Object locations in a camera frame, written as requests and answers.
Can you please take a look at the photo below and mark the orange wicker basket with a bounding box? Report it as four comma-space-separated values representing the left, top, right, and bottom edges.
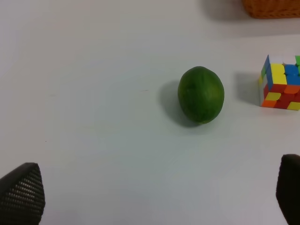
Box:
241, 0, 300, 19

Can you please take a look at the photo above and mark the green lemon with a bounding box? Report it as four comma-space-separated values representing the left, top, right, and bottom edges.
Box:
178, 66, 225, 125

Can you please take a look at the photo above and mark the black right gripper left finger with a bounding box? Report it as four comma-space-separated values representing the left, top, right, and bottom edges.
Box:
0, 163, 45, 225

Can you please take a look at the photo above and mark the multicoloured puzzle cube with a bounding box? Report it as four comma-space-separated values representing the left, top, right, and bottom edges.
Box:
258, 54, 300, 111

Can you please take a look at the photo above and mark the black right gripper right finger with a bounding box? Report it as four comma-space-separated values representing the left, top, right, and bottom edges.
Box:
276, 154, 300, 225

